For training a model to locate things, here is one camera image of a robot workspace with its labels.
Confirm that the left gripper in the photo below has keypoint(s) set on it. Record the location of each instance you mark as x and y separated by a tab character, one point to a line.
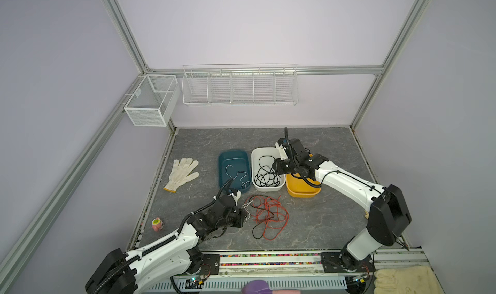
240	218

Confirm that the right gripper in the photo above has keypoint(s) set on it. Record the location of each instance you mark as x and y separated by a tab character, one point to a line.
278	169

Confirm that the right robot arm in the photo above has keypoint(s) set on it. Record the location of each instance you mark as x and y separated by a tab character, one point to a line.
388	211

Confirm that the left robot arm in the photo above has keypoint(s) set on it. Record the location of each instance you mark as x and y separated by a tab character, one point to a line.
137	270

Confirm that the yellow plastic bin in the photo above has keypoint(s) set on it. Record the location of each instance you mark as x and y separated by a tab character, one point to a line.
297	188

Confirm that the white plastic bin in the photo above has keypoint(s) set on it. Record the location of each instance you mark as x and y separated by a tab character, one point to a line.
264	178

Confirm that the teal plastic bin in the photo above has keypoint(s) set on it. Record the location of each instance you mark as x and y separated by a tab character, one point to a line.
235	165

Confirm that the white knit glove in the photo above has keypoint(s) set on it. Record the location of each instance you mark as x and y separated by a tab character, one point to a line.
182	173

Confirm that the purple object at base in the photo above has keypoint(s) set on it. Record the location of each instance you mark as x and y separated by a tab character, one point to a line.
262	287

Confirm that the small white mesh basket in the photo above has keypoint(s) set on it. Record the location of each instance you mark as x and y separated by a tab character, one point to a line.
153	101

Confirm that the cream glove at base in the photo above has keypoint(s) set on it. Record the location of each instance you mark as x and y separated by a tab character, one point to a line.
413	280

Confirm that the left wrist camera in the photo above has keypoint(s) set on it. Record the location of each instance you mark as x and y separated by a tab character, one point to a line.
235	194

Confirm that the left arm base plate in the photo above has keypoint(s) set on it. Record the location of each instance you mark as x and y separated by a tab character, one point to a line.
204	264

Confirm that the long white wire basket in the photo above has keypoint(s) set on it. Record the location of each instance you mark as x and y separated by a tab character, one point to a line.
240	84

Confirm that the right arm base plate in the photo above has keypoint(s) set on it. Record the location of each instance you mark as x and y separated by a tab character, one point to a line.
332	263

